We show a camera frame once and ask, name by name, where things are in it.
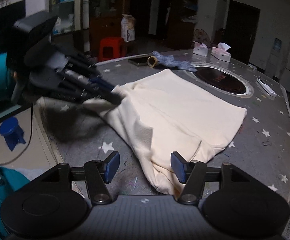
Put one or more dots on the blue plastic stool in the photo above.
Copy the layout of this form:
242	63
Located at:
11	131

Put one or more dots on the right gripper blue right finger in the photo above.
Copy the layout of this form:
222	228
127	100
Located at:
179	166

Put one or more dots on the blue knitted work glove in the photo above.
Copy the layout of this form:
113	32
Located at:
169	62

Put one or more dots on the dark storage shelf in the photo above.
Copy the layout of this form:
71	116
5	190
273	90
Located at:
85	22

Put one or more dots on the white remote control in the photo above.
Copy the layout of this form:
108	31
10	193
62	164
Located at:
267	88

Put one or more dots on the brown paper bag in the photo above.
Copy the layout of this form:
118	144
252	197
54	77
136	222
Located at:
128	28

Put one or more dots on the red plastic stool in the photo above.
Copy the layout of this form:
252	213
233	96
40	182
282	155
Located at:
112	48

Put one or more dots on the pink tissue box near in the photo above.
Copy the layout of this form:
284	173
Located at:
200	49

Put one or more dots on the pink tissue box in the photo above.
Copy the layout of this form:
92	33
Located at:
200	49
221	52

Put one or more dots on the black smartphone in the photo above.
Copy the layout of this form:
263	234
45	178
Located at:
143	61

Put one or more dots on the water dispenser with bottle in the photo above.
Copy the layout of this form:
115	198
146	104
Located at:
273	59

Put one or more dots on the pink tissue box far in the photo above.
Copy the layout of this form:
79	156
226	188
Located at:
221	52

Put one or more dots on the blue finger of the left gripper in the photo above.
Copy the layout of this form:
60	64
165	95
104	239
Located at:
110	97
102	84

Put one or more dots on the cream white garment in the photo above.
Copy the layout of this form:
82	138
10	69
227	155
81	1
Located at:
164	113

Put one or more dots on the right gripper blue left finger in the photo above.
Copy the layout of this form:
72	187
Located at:
110	166

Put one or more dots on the round black induction cooktop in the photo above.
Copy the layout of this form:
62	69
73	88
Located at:
222	80

